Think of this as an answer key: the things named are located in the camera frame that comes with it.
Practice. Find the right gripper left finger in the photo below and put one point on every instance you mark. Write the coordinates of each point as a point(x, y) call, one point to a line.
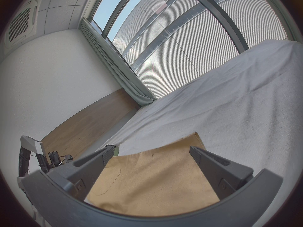
point(78, 174)

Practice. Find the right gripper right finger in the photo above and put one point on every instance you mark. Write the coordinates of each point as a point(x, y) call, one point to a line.
point(224, 176)

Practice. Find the tan shorts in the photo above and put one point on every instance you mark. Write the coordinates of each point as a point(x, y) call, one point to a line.
point(151, 181)

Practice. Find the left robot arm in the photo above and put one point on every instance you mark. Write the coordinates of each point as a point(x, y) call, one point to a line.
point(29, 144)

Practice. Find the bed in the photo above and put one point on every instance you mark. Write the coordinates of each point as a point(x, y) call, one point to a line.
point(236, 103)

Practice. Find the green garment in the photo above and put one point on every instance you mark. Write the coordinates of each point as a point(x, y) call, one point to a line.
point(115, 150)

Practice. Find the grey-green curtain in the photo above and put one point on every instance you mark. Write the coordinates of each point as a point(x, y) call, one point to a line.
point(118, 74)

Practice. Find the window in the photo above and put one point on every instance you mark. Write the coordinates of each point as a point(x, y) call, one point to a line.
point(189, 44)

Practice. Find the ceiling air conditioner vent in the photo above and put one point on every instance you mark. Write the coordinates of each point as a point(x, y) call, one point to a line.
point(21, 25)

